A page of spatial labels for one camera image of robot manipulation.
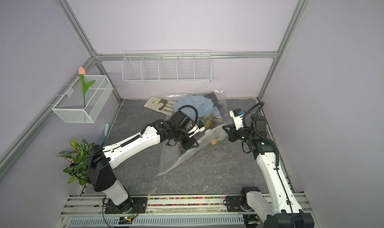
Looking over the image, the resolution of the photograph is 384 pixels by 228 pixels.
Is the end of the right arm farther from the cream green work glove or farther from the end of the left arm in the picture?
the cream green work glove

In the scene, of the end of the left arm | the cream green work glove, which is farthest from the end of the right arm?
the cream green work glove

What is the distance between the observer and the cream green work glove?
1.14 metres
